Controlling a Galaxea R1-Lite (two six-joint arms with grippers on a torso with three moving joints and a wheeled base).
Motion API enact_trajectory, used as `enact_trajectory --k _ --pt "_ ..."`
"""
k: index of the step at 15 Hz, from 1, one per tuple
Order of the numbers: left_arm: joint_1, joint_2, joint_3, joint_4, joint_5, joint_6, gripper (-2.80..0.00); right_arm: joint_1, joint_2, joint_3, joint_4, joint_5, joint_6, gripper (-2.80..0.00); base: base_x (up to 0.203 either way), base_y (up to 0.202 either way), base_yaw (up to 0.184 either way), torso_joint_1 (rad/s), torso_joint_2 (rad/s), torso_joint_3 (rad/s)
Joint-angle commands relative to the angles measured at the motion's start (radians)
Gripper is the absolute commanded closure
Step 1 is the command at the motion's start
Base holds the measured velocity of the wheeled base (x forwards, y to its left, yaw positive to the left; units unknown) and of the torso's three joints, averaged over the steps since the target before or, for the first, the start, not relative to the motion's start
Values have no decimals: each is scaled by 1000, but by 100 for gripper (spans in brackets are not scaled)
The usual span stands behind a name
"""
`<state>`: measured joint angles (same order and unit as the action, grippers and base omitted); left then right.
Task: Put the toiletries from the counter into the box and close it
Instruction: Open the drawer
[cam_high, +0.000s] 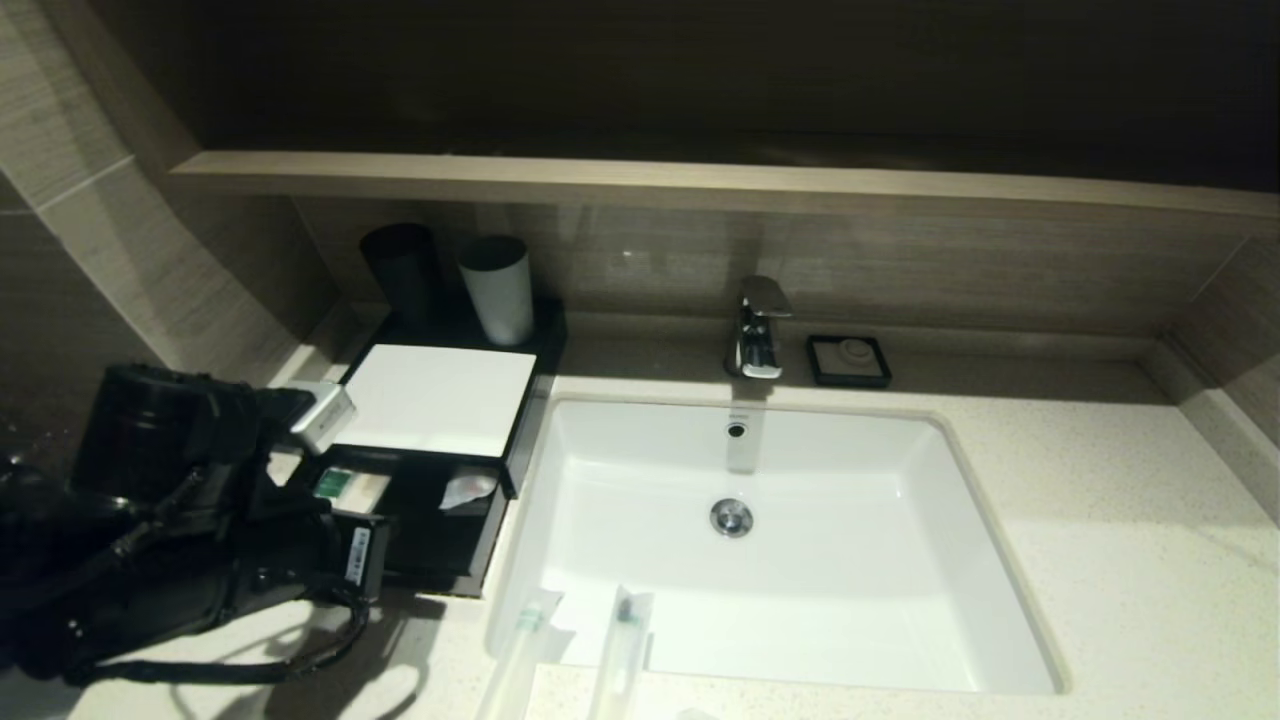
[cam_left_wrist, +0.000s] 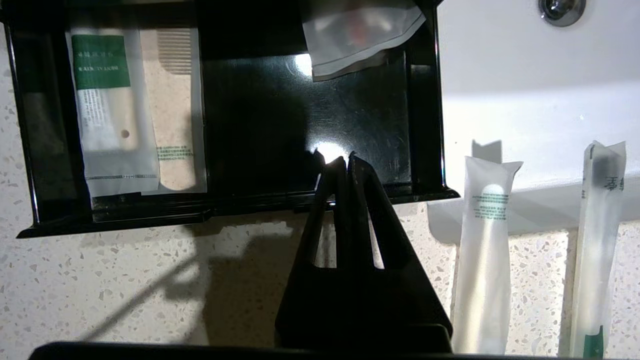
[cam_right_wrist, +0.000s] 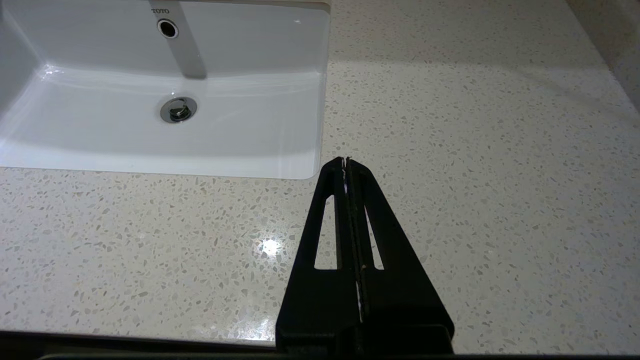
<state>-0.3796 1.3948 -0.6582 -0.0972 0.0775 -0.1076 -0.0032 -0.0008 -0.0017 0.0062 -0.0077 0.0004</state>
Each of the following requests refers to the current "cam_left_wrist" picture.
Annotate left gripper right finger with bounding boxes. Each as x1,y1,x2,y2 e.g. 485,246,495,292
348,151,454,330

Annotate white packet green print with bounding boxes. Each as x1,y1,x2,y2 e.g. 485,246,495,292
450,155,525,356

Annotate translucent shower cap packet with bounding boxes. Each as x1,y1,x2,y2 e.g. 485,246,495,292
301,0,427,83

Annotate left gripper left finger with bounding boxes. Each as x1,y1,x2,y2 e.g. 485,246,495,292
274,156,359,330

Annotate toothbrush packet dark bristles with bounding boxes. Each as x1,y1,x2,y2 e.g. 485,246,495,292
567,140,628,359

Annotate white sink basin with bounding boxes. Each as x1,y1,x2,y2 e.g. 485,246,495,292
434,0,640,246

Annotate comb in clear packet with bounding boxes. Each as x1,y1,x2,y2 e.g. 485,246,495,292
140,27,209,196

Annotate green and white sachet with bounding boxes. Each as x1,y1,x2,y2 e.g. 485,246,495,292
65,27,161,199

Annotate black box drawer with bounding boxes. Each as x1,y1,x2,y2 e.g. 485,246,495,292
0,0,461,239

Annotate chrome drain plug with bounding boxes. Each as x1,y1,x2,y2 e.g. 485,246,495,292
537,0,587,28

